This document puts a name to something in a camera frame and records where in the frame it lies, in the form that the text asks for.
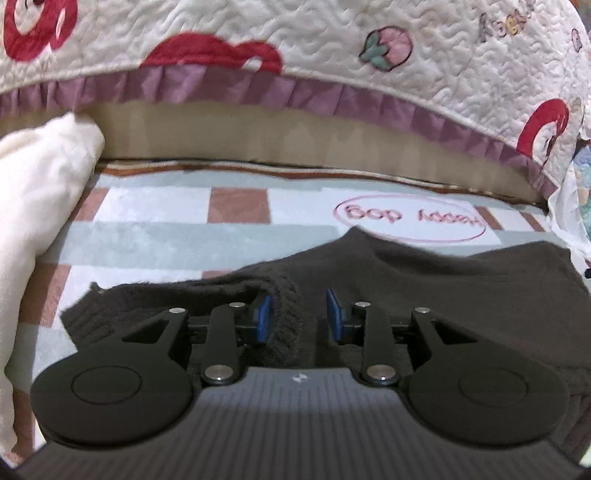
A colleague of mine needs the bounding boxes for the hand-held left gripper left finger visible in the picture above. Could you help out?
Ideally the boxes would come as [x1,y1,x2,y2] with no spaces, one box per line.
[122,295,273,386]

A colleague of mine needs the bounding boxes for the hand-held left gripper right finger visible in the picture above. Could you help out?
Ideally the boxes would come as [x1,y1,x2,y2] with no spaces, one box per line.
[325,288,468,386]

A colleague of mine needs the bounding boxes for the dark brown knit sweater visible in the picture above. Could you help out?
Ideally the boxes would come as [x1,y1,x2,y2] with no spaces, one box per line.
[60,228,591,416]

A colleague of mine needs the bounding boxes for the checkered printed mat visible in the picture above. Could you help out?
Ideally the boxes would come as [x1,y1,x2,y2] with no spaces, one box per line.
[0,159,555,464]

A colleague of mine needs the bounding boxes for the white folded cloth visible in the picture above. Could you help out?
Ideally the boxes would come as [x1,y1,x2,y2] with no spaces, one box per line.
[0,113,105,379]

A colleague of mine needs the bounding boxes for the white quilted bedspread purple ruffle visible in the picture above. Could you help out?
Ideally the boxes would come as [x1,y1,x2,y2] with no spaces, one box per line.
[0,0,591,195]

